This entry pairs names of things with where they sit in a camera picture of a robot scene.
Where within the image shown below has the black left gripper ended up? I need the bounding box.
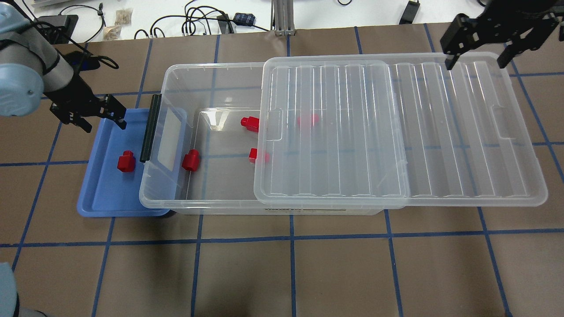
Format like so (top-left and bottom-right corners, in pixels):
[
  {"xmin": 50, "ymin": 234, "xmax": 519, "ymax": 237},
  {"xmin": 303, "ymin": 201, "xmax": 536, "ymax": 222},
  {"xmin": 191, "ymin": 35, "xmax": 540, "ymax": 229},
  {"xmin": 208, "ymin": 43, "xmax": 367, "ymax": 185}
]
[{"xmin": 49, "ymin": 86, "xmax": 127, "ymax": 133}]

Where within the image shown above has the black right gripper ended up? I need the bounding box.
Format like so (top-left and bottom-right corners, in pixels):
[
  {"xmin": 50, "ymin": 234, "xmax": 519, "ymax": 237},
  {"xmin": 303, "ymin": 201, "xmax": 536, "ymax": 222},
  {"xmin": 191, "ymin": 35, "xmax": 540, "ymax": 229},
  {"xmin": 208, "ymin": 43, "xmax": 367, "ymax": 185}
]
[{"xmin": 440, "ymin": 0, "xmax": 560, "ymax": 70}]

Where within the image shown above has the red block picked up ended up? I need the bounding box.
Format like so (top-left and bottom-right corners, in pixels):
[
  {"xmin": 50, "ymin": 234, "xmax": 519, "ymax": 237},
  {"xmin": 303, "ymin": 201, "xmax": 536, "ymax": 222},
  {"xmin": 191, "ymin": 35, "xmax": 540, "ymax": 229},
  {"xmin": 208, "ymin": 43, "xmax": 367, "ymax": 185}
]
[{"xmin": 117, "ymin": 150, "xmax": 136, "ymax": 173}]

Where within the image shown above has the clear plastic box lid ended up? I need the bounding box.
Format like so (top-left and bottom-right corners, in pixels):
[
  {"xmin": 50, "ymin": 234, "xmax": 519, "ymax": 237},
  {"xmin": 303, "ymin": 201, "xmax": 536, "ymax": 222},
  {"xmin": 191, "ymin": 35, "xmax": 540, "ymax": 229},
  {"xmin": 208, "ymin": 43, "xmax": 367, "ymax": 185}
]
[{"xmin": 253, "ymin": 52, "xmax": 548, "ymax": 209}]

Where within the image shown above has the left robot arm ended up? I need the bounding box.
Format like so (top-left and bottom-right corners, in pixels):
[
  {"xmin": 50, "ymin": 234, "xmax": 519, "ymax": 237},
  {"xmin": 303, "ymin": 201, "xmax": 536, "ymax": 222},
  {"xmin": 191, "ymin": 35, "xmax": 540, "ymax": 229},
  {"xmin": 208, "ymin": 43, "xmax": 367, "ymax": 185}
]
[{"xmin": 0, "ymin": 2, "xmax": 127, "ymax": 133}]

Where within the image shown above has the blue plastic tray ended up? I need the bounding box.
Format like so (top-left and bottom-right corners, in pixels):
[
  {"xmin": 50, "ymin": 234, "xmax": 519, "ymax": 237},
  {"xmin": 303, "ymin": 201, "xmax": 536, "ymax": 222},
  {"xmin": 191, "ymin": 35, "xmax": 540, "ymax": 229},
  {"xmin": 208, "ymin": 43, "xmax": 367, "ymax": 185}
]
[{"xmin": 77, "ymin": 108, "xmax": 169, "ymax": 218}]

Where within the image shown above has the clear plastic storage box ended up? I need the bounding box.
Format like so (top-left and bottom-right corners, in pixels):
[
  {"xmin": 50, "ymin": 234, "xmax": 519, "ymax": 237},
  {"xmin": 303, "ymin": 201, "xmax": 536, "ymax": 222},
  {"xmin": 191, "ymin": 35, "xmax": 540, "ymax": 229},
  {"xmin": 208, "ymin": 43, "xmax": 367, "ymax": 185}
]
[{"xmin": 139, "ymin": 61, "xmax": 410, "ymax": 215}]

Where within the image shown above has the red block far middle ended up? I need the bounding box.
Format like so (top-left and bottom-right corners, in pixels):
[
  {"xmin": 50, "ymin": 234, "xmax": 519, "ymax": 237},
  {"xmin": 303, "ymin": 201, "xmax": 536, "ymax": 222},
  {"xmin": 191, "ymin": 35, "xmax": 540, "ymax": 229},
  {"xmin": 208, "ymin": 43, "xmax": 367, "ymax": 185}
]
[{"xmin": 240, "ymin": 116, "xmax": 260, "ymax": 133}]

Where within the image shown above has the red block near middle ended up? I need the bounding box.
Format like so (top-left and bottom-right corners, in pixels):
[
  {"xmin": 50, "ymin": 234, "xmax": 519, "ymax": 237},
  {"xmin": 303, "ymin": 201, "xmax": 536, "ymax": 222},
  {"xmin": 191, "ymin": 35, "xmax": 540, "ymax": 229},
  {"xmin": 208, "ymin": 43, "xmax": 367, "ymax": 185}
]
[{"xmin": 248, "ymin": 148, "xmax": 271, "ymax": 164}]

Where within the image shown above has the red block under lid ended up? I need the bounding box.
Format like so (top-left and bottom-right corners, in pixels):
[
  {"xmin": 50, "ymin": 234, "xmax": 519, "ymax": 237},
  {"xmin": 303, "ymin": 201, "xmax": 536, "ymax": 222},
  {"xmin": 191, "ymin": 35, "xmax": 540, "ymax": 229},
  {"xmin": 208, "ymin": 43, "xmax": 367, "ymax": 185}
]
[{"xmin": 297, "ymin": 114, "xmax": 319, "ymax": 128}]

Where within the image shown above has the blue patterned small device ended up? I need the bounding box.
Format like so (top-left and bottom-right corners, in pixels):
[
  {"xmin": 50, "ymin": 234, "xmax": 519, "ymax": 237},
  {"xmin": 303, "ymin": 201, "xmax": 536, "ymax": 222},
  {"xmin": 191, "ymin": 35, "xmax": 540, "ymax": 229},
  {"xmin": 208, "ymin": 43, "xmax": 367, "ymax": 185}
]
[{"xmin": 232, "ymin": 12, "xmax": 256, "ymax": 27}]

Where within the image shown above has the black box handle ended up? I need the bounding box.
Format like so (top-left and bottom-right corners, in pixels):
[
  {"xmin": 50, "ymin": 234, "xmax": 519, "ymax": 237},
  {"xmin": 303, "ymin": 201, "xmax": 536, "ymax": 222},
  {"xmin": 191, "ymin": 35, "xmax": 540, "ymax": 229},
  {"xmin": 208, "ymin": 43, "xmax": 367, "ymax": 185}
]
[{"xmin": 139, "ymin": 94, "xmax": 163, "ymax": 164}]

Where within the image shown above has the red block near handle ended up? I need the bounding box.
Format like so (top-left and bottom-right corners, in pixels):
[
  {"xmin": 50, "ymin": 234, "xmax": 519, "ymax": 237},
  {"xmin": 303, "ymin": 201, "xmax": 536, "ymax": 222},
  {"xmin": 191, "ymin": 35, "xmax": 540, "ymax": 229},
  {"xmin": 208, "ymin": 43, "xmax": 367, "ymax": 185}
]
[{"xmin": 181, "ymin": 149, "xmax": 201, "ymax": 172}]

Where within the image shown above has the black cable bundle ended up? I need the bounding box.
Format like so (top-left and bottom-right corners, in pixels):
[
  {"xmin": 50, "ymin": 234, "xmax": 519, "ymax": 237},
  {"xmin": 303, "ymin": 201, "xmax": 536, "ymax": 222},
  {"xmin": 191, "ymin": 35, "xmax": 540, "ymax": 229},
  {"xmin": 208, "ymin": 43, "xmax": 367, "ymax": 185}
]
[{"xmin": 132, "ymin": 0, "xmax": 270, "ymax": 39}]

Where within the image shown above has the aluminium frame post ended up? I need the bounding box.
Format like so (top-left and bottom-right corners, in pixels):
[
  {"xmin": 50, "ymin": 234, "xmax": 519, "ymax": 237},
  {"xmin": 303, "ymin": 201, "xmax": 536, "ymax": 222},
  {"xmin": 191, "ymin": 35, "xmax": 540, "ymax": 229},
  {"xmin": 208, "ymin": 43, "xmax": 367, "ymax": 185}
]
[{"xmin": 271, "ymin": 0, "xmax": 296, "ymax": 37}]

